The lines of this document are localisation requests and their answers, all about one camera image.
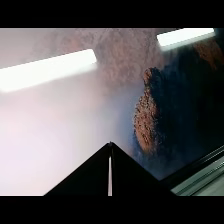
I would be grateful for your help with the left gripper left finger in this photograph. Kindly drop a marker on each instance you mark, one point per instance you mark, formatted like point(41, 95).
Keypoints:
point(90, 178)

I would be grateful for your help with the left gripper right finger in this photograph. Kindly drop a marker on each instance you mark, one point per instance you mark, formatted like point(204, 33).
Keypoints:
point(133, 178)

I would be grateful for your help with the silver frame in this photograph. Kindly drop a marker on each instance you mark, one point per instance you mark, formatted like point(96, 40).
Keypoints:
point(203, 181)

